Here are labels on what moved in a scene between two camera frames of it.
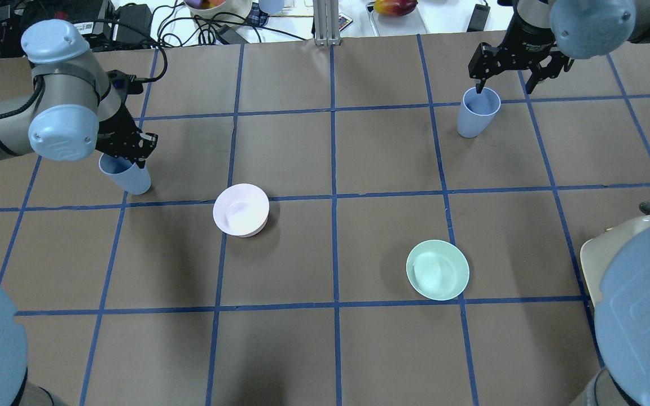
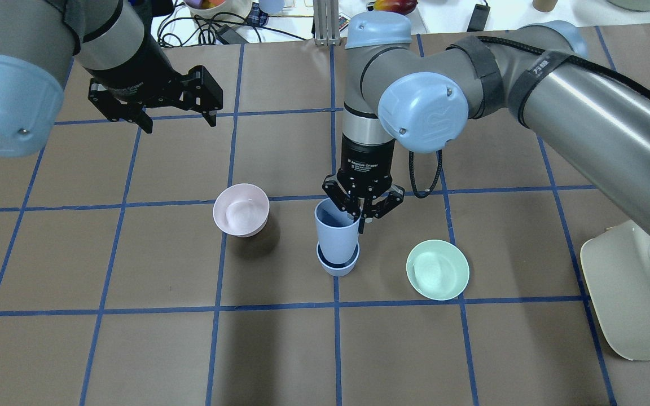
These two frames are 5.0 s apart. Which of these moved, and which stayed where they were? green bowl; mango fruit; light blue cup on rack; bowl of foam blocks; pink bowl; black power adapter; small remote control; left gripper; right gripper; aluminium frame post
Moved: left gripper; right gripper
Stayed: black power adapter; pink bowl; mango fruit; green bowl; bowl of foam blocks; aluminium frame post; small remote control; light blue cup on rack
